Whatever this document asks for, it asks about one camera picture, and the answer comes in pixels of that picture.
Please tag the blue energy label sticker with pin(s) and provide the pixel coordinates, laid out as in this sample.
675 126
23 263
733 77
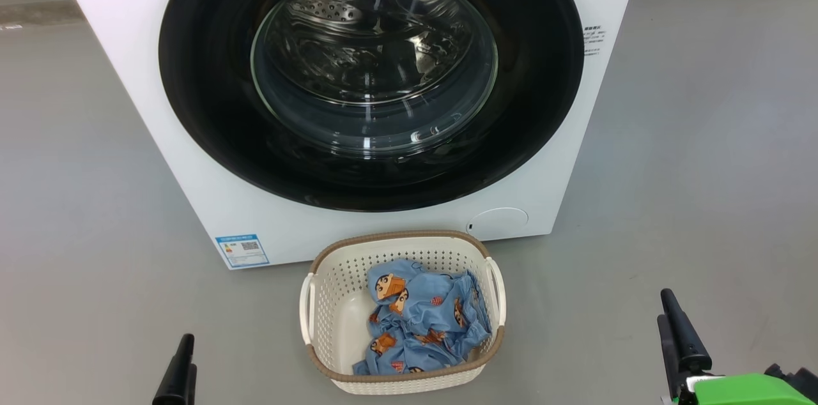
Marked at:
243 251

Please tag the cream basket with brown rim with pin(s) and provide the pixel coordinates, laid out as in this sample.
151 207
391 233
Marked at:
332 322

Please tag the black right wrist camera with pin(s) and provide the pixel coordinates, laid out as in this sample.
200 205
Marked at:
795 379

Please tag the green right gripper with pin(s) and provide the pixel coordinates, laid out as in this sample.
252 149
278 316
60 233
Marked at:
748 391

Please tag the black-rimmed glass washer door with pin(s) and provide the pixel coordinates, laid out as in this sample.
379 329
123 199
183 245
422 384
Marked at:
211 105

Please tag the white round filter cover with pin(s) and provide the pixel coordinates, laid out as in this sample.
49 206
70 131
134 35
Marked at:
498 224

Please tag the blue cartoon print garment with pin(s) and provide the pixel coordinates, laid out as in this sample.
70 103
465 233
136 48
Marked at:
425 319

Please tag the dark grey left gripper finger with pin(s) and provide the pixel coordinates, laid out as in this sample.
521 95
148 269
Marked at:
174 379
192 386

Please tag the small printed text sticker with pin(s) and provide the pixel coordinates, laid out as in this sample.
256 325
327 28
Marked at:
594 41

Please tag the white front-load washing machine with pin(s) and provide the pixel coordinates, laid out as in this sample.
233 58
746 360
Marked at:
128 73

